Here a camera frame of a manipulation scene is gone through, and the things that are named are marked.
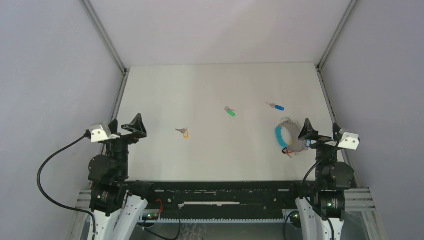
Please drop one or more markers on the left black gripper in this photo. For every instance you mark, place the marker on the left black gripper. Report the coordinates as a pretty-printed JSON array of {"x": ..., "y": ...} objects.
[{"x": 137, "y": 127}]

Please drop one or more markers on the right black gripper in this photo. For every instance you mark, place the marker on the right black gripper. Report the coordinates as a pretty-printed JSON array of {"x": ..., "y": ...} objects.
[{"x": 309, "y": 132}]

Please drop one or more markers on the metal key organiser with rings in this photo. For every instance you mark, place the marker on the metal key organiser with rings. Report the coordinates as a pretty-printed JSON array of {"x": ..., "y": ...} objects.
[{"x": 287, "y": 133}]

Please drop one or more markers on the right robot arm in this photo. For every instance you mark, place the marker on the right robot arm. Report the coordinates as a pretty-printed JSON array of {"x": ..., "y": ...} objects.
[{"x": 321, "y": 203}]

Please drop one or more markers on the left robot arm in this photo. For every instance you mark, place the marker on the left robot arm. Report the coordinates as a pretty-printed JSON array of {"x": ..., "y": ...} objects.
[{"x": 116, "y": 205}]

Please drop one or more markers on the key with blue tag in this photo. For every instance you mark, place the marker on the key with blue tag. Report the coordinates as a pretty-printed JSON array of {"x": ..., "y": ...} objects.
[{"x": 275, "y": 106}]

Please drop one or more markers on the key with yellow tag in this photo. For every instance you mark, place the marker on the key with yellow tag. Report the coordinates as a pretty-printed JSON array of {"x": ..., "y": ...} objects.
[{"x": 184, "y": 132}]

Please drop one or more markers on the key with green tag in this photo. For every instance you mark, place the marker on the key with green tag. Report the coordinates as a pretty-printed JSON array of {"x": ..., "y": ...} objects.
[{"x": 230, "y": 111}]

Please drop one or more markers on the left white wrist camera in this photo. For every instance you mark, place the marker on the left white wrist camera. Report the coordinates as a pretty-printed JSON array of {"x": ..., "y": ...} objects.
[{"x": 101, "y": 132}]

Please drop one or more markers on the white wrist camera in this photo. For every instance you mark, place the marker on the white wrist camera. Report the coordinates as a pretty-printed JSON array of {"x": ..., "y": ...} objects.
[
  {"x": 101, "y": 132},
  {"x": 344, "y": 139}
]

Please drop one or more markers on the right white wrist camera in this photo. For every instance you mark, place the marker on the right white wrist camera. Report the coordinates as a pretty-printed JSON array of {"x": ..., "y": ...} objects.
[{"x": 344, "y": 139}]

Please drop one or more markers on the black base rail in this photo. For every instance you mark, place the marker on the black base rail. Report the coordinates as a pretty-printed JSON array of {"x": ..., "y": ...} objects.
[{"x": 223, "y": 200}]

